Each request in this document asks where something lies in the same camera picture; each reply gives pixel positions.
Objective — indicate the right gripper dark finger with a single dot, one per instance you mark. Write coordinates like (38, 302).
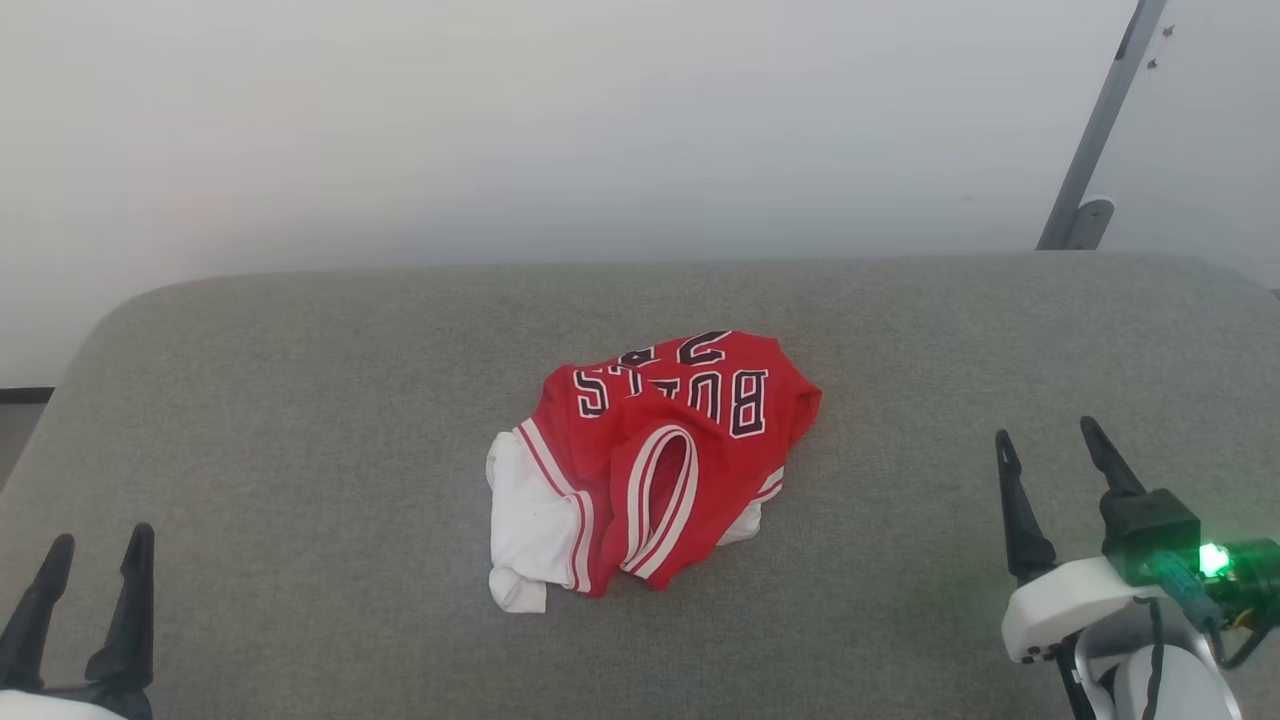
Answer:
(1022, 530)
(1112, 465)

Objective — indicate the grey fabric sofa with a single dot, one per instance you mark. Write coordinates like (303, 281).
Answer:
(300, 450)

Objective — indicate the red and white basketball jersey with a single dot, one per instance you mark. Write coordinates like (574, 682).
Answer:
(690, 420)

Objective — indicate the grey metal bracket plate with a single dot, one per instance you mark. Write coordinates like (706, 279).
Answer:
(1090, 222)

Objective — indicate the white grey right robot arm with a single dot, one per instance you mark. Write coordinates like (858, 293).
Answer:
(1185, 690)

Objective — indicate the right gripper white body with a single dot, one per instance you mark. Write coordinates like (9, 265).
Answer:
(1065, 605)

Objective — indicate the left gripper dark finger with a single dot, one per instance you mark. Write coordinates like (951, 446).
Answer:
(130, 630)
(35, 620)

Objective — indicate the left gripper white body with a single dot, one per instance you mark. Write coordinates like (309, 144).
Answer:
(60, 706)

